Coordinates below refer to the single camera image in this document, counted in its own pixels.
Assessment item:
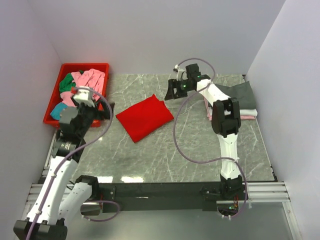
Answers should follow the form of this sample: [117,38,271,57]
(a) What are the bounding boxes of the crumpled pink t-shirt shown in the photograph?
[60,68,106,107]

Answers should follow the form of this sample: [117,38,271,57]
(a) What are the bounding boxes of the crumpled green t-shirt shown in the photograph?
[59,70,84,93]

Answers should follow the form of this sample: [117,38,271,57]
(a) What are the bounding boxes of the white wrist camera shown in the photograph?
[71,87,95,107]
[173,64,186,81]

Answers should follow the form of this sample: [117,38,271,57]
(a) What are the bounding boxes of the aluminium frame rail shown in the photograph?
[26,181,291,206]

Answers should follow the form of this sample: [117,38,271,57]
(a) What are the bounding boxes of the red t-shirt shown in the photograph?
[116,94,174,143]

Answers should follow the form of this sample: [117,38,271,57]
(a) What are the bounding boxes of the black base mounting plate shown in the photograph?
[87,181,248,213]

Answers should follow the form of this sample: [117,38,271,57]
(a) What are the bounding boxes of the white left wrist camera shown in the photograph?
[71,87,95,107]

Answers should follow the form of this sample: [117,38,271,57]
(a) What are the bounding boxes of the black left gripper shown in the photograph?
[71,95,115,138]

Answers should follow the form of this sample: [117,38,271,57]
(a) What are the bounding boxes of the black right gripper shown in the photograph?
[164,79,193,102]

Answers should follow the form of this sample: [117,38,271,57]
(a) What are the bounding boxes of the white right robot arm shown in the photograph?
[164,63,244,200]

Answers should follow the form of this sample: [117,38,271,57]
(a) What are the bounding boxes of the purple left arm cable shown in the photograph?
[26,86,121,240]

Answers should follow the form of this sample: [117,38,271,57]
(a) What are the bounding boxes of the folded dark grey t-shirt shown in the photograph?
[216,81,257,110]

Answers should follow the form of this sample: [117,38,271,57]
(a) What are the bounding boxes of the crumpled teal t-shirt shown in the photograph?
[50,102,68,121]

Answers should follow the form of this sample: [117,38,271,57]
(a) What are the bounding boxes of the red plastic bin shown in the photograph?
[42,62,110,129]

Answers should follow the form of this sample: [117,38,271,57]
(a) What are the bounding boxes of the folded white t-shirt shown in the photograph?
[207,107,258,117]

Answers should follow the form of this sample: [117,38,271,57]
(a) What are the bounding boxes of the folded pink t-shirt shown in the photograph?
[204,98,257,121]

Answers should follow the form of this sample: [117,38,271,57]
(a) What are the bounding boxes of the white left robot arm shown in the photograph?
[13,98,115,240]

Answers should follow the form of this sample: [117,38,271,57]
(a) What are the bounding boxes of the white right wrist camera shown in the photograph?
[173,64,186,81]

